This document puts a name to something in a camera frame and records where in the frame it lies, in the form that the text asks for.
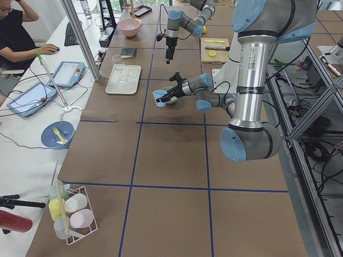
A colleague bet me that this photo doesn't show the clear wine glass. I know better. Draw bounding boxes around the clear wine glass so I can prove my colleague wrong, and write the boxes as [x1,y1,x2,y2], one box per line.
[111,55,126,84]

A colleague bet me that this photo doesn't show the red bottle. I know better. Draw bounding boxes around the red bottle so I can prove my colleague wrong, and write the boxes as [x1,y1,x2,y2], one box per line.
[1,210,33,234]

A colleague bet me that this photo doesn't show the white wire cup rack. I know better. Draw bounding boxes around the white wire cup rack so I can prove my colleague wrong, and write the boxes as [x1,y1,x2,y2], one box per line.
[52,180,98,245]

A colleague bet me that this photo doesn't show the seated person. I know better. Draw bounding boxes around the seated person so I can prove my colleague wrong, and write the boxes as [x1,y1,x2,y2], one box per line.
[1,1,59,71]

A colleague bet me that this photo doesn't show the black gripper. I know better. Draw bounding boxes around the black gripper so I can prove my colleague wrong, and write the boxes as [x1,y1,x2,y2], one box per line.
[156,29,177,64]
[156,72,189,103]

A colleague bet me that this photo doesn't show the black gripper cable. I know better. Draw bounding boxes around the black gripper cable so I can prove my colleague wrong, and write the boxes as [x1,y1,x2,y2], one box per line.
[159,3,193,41]

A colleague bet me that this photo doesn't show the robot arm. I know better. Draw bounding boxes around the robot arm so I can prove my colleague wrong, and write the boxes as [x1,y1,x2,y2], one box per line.
[156,1,318,162]
[156,0,215,64]

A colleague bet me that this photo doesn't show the lemon half slice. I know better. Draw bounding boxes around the lemon half slice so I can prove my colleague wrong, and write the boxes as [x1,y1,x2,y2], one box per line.
[208,50,217,58]

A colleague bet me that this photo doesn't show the metal handled knife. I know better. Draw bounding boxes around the metal handled knife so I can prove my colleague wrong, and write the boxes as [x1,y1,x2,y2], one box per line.
[205,46,230,51]

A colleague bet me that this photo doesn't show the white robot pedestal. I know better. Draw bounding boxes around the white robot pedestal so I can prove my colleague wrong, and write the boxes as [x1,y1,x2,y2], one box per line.
[212,32,241,93]

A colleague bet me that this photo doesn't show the blue bowl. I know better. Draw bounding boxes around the blue bowl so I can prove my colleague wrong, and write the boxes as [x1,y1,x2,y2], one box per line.
[41,120,74,150]

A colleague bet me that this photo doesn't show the yellow plastic knife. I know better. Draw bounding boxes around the yellow plastic knife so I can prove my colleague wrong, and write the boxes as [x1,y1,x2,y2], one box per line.
[204,39,225,43]

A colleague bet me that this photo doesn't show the near teach pendant tablet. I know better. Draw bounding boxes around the near teach pendant tablet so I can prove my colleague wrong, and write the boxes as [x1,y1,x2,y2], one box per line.
[6,82,57,118]

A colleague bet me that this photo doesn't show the black keyboard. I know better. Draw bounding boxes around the black keyboard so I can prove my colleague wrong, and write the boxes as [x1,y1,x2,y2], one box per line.
[64,22,79,47]

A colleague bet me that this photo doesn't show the wooden mug tree stand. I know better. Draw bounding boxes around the wooden mug tree stand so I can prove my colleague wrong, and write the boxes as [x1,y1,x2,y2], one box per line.
[122,0,136,18]

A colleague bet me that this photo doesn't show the teach pendant tablet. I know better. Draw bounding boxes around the teach pendant tablet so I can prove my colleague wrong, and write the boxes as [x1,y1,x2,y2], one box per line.
[52,61,85,88]
[6,82,57,118]

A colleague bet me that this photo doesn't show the wooden cutting board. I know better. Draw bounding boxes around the wooden cutting board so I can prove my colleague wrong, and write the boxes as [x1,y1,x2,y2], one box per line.
[200,38,230,63]

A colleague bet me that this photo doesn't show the far teach pendant tablet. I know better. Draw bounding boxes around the far teach pendant tablet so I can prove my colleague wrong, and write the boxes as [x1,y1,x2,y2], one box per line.
[52,61,85,88]

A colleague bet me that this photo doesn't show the light blue plastic cup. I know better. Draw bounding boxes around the light blue plastic cup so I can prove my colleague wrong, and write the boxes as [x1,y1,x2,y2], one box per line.
[153,89,167,107]

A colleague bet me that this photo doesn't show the cream bear tray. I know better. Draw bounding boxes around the cream bear tray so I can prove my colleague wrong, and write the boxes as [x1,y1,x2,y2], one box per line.
[105,65,141,95]

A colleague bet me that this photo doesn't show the yellow plastic fork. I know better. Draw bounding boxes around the yellow plastic fork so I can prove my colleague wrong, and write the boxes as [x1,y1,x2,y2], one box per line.
[53,127,66,144]

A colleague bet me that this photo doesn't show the green tipped metal rod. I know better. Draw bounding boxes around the green tipped metal rod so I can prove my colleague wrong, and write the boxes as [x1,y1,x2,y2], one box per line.
[36,51,83,120]

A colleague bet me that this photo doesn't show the pink bowl of ice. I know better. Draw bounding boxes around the pink bowl of ice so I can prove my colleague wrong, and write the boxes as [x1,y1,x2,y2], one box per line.
[117,18,143,37]

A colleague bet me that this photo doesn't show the black tripod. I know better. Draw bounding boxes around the black tripod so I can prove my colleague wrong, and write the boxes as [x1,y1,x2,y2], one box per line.
[1,194,46,210]

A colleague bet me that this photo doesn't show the light green bowl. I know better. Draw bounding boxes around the light green bowl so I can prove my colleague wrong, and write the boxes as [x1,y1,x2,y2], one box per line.
[162,86,177,104]

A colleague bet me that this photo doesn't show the aluminium frame post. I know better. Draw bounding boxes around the aluminium frame post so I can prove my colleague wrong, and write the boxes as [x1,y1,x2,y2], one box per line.
[61,0,101,81]

